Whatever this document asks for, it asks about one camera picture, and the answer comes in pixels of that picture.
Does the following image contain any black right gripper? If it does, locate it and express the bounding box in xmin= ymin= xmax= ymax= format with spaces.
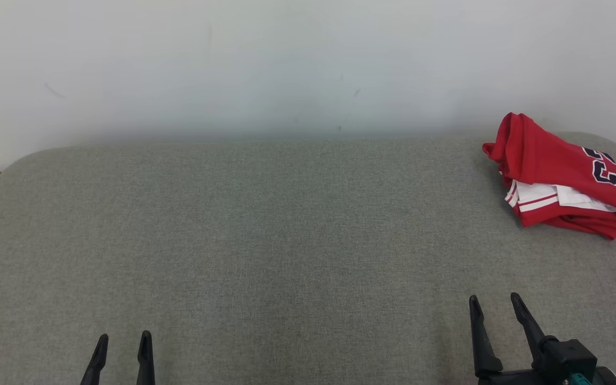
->
xmin=468 ymin=291 xmax=549 ymax=385

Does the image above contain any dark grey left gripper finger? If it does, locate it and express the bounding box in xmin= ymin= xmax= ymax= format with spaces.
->
xmin=136 ymin=330 xmax=157 ymax=385
xmin=80 ymin=334 xmax=110 ymax=385

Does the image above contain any red jersey white trim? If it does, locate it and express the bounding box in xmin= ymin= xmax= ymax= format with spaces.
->
xmin=482 ymin=112 xmax=616 ymax=225

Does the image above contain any grey fabric sofa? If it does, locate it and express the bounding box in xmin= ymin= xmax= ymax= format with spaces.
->
xmin=0 ymin=131 xmax=616 ymax=385

